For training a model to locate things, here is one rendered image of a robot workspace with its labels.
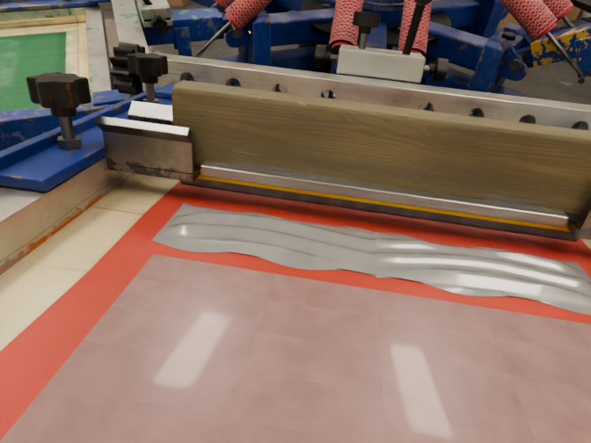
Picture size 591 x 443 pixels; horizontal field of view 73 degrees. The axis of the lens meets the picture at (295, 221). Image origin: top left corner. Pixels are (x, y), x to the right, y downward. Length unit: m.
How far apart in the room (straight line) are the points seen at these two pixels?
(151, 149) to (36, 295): 0.16
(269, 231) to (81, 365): 0.17
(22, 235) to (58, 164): 0.07
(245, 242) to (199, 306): 0.08
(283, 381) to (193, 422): 0.05
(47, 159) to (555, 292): 0.41
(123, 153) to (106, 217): 0.06
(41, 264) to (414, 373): 0.26
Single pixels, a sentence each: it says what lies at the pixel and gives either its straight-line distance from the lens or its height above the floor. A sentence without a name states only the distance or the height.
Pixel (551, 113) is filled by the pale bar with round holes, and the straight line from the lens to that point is 0.65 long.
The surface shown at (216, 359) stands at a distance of 0.24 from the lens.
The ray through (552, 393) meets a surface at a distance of 0.29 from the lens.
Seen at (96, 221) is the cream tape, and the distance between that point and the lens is 0.38.
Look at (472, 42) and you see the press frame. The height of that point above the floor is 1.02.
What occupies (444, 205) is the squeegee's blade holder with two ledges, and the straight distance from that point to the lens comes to 0.37.
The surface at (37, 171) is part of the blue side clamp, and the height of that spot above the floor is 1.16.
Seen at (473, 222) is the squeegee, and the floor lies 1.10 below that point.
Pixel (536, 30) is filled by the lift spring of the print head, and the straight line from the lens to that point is 0.97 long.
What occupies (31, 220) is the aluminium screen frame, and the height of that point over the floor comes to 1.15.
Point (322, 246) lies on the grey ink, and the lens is 0.33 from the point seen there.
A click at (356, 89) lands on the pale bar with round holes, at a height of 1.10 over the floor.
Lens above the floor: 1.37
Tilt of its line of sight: 46 degrees down
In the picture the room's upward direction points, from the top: 4 degrees clockwise
